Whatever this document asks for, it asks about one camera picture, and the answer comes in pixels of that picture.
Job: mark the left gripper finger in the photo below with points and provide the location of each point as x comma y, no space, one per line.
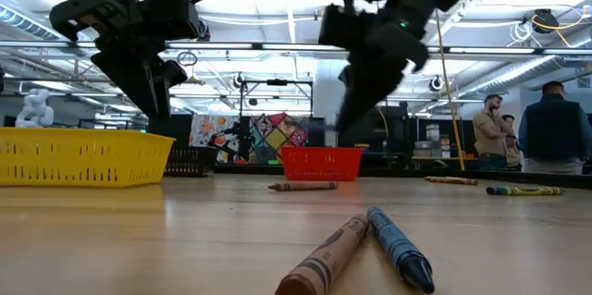
139,77

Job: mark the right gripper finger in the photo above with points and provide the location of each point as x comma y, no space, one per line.
370,87

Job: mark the blue crayon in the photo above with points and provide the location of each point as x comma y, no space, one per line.
398,249

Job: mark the brown crayon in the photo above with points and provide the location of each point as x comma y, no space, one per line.
305,186
324,258

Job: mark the yellow-green crayon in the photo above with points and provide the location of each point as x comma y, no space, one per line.
451,180
522,191

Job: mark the white column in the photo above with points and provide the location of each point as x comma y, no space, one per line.
326,101

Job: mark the dark cabinet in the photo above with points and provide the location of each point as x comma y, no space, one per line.
393,138

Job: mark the black panel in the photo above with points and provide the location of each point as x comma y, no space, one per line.
168,133

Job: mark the shelf with boxes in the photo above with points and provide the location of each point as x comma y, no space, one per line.
432,142

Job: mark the grey horizontal pipe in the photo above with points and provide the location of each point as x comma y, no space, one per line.
46,81

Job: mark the red plastic basket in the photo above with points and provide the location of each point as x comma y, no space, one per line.
319,165

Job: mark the black plastic basket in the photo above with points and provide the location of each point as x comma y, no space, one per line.
189,163

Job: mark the yellow plastic basket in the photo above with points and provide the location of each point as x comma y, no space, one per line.
69,156

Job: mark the colourful patchwork cloth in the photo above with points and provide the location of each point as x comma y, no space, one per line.
277,138

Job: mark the white robot figure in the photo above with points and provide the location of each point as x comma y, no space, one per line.
34,110

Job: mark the long light bar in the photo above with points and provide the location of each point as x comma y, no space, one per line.
254,46

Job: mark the person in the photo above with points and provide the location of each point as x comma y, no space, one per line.
555,133
512,147
488,133

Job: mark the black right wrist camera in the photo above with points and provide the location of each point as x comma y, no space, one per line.
340,27

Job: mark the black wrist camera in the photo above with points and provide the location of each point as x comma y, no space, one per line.
168,16
340,27

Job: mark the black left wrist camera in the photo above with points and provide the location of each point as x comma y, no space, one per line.
168,16

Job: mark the silver ceiling duct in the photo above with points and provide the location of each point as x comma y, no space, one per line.
513,73
23,20

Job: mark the black stand frame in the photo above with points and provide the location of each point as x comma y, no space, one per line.
276,82

